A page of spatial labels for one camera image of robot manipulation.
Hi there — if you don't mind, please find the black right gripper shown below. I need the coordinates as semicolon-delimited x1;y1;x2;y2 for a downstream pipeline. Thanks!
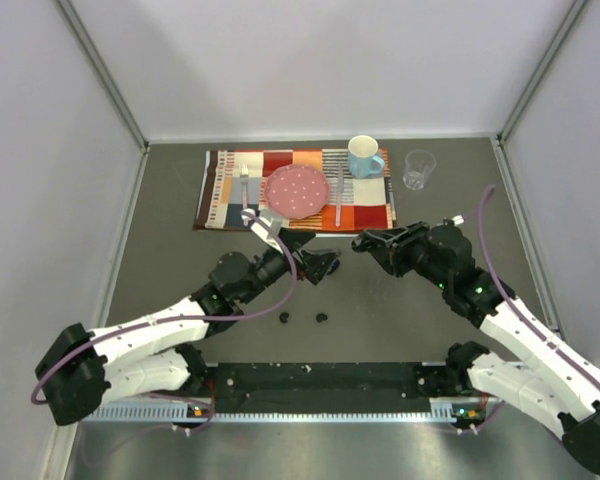
364;222;451;291

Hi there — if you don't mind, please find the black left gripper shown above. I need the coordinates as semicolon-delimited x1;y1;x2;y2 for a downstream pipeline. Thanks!
239;228;340;306

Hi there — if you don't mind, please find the glossy black charging case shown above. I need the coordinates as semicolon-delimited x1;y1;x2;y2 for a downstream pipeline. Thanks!
326;259;341;276

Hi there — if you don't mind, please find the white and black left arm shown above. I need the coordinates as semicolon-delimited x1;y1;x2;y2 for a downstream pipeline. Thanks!
32;230;340;426

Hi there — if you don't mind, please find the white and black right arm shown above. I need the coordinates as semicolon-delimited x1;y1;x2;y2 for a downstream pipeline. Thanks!
352;222;600;475

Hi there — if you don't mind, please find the pink dotted plate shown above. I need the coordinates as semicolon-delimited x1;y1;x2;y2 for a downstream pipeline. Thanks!
263;164;330;220

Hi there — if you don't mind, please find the light blue mug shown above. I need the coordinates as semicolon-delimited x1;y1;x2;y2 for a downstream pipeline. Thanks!
348;135;385;179

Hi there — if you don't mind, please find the clear drinking glass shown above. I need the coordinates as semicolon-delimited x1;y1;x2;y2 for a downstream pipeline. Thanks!
403;150;437;190

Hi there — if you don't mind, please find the colourful patchwork placemat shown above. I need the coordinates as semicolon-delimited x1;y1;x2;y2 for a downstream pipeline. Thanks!
194;148;397;234

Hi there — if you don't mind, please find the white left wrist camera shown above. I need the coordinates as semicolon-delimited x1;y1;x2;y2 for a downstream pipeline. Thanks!
241;208;282;250

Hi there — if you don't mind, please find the knife with pink handle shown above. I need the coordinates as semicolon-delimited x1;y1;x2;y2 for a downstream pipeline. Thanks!
335;163;344;229

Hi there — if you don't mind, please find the fork with pink handle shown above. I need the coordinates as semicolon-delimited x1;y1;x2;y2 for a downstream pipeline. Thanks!
240;164;249;210

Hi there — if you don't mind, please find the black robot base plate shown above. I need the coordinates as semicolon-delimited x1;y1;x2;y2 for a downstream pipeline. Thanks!
209;362;477;414

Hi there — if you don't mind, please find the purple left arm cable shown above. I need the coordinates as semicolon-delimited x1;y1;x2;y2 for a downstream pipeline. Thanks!
29;208;301;436

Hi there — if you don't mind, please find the aluminium frame rail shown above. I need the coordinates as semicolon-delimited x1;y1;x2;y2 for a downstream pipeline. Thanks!
59;362;600;426

